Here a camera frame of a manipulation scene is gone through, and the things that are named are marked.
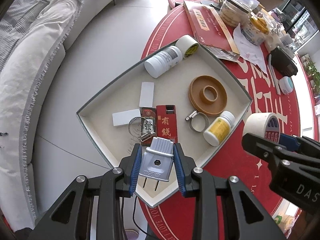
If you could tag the brown plastic ring spool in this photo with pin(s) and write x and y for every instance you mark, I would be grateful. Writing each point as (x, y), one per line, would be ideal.
(207, 95)

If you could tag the white cylindrical bottle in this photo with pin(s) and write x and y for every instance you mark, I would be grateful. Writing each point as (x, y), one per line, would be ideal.
(163, 61)

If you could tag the white teal round jar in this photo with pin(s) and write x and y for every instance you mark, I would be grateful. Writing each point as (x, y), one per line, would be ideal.
(286, 85)

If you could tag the white printed paper sheet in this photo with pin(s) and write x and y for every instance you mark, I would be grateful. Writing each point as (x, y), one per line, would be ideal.
(249, 51)

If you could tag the small red box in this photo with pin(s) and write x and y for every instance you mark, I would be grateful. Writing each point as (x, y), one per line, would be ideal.
(166, 122)

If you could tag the red round table mat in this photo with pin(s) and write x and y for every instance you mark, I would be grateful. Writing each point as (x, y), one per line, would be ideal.
(173, 219)

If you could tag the grey sofa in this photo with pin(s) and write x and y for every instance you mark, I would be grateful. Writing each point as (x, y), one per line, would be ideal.
(35, 35)

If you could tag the red mahjong tile pack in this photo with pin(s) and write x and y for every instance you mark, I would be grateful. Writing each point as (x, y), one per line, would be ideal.
(149, 113)

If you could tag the yellow label pill bottle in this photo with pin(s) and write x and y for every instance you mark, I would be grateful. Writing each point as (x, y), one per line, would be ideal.
(217, 132)

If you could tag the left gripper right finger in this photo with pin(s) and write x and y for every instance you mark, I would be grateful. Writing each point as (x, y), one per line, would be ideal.
(244, 217)

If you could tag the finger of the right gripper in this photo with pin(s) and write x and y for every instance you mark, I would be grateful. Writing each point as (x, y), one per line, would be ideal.
(291, 142)
(264, 149)

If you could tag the white eraser block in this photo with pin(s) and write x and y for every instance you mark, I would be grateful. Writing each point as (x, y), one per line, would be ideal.
(146, 95)
(123, 118)

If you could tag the white power plug adapter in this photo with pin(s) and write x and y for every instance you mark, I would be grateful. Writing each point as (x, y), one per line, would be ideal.
(157, 161)

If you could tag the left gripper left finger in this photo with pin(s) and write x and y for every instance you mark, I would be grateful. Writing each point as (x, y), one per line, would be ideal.
(71, 215)

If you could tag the clear lidded food tub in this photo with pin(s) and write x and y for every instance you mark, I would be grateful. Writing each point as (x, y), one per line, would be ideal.
(255, 33)

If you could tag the cookie jar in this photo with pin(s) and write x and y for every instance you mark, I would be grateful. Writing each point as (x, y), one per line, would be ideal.
(232, 12)

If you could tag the metal hose clamp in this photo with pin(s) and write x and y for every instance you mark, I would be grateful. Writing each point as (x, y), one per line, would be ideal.
(198, 121)
(138, 129)

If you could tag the small white tape roll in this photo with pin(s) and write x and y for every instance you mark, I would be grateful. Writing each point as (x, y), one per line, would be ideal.
(187, 45)

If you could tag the masking tape roll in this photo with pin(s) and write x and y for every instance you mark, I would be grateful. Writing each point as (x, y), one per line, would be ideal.
(265, 125)

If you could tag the grey shallow cardboard box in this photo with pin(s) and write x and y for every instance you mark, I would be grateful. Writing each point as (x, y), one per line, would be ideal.
(171, 88)

